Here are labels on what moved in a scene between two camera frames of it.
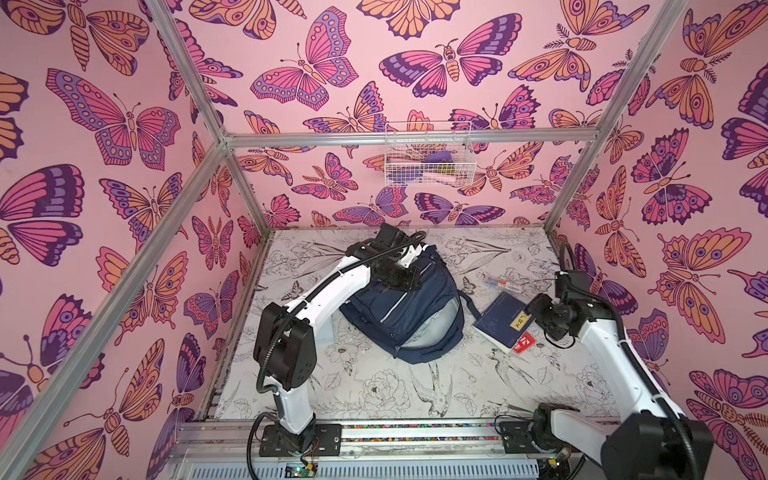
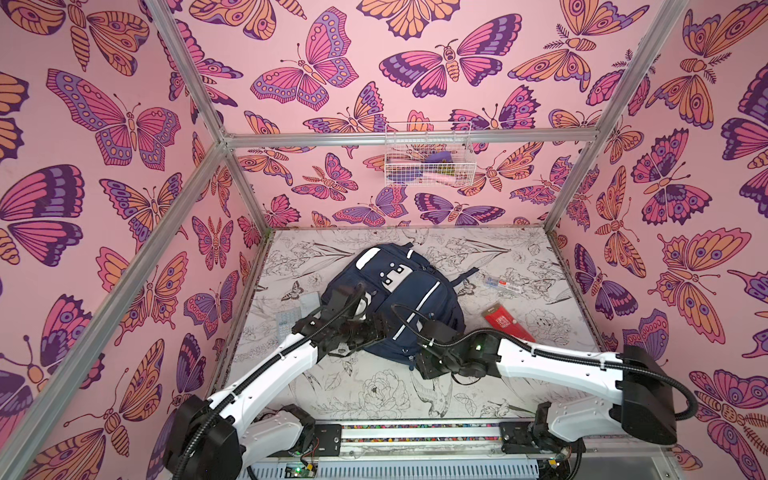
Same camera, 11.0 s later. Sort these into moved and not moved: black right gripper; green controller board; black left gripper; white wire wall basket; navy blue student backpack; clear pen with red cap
Moved: black left gripper; black right gripper
Not moved: navy blue student backpack; clear pen with red cap; green controller board; white wire wall basket
